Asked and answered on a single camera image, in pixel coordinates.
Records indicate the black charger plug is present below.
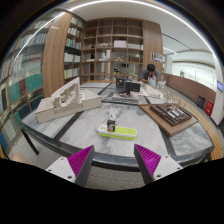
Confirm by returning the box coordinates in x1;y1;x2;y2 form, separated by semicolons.
107;120;115;132

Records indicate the black box on table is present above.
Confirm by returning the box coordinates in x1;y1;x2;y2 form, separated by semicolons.
116;77;140;94

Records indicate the brown wooden model board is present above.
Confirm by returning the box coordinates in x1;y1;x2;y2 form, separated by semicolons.
139;103;198;136

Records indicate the white architectural model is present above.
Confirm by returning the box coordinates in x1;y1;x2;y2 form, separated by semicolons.
36;78;101;123

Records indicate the seated person dark shirt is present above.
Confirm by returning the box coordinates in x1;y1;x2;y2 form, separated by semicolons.
141;64;159;83

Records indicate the left bookshelf with books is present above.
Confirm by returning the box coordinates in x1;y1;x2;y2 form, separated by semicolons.
0;9;85;158

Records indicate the small beige building model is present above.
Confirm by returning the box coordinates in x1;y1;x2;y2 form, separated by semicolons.
143;84;163;98

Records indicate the wooden bookshelf wall unit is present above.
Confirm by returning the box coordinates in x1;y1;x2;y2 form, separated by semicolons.
80;18;143;82

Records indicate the white charger cable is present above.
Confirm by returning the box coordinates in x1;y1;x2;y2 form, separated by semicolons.
95;107;120;132

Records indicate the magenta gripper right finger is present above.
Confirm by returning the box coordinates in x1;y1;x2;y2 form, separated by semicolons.
134;144;182;184

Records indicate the green white power strip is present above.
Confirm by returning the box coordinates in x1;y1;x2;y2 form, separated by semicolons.
97;125;137;139

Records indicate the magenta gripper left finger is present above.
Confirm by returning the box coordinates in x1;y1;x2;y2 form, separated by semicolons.
47;145;95;187

